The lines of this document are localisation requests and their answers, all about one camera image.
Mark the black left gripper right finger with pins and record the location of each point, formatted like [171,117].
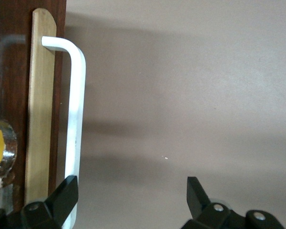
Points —
[196,200]

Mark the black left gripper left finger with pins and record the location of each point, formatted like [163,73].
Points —
[64,198]

